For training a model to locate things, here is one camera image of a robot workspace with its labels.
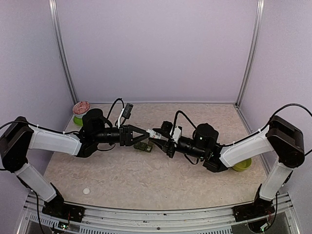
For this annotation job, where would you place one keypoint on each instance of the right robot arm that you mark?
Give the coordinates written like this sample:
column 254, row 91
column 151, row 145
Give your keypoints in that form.
column 277, row 135

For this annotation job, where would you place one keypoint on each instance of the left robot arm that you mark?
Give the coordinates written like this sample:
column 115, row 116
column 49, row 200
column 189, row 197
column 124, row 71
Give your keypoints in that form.
column 21, row 136

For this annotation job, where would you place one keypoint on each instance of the white bottle cap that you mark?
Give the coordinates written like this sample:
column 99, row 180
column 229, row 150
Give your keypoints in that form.
column 86, row 191

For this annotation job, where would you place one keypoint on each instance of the green weekly pill organizer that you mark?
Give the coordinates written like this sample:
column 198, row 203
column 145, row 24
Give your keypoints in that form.
column 142, row 146

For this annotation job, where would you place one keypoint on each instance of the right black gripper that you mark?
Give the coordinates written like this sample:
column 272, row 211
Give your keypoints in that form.
column 167, row 146

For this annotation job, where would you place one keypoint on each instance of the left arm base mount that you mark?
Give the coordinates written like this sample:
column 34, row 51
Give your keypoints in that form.
column 64, row 209

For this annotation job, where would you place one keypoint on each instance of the small white pill bottle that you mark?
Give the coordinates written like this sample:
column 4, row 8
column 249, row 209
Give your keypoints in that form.
column 154, row 134

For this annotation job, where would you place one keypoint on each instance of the lime green plate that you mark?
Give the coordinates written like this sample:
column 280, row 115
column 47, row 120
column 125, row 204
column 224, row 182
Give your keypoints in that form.
column 78, row 120

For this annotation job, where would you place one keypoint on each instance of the lime green bowl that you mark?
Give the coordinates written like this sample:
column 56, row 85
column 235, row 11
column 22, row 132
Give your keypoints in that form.
column 243, row 165

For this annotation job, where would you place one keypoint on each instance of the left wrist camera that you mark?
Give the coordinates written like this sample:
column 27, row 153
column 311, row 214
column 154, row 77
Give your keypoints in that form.
column 125, row 113

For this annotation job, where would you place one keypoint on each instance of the right aluminium frame post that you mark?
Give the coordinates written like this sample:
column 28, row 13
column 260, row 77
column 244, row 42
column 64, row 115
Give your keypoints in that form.
column 252, row 52

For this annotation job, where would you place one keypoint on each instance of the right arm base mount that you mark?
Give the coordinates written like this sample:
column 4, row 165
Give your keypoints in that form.
column 255, row 209

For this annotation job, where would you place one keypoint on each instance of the front aluminium rail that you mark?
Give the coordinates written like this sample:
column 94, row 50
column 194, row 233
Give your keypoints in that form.
column 101, row 220

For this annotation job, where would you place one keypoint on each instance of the left aluminium frame post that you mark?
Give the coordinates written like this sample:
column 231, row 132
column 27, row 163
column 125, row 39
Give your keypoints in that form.
column 61, row 49

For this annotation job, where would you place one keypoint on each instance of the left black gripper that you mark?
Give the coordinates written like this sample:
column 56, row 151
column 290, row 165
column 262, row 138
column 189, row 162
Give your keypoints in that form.
column 126, row 138

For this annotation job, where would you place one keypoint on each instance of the aluminium frame post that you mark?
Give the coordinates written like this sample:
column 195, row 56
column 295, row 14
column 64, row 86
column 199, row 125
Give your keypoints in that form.
column 61, row 49
column 252, row 52

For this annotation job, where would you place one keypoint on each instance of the red patterned white bowl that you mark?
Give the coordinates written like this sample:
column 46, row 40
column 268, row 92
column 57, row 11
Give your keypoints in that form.
column 81, row 108

